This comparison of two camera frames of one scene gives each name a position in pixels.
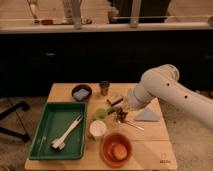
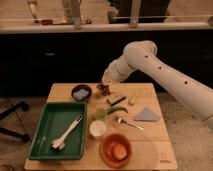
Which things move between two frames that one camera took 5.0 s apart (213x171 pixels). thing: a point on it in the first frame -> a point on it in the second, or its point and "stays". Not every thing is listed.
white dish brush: x=59 y=143 stays
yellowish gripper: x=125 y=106 -> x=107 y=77
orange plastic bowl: x=107 y=145 stays
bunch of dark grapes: x=121 y=115 -> x=104 y=89
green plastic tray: x=56 y=117 stays
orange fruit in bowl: x=120 y=152 stays
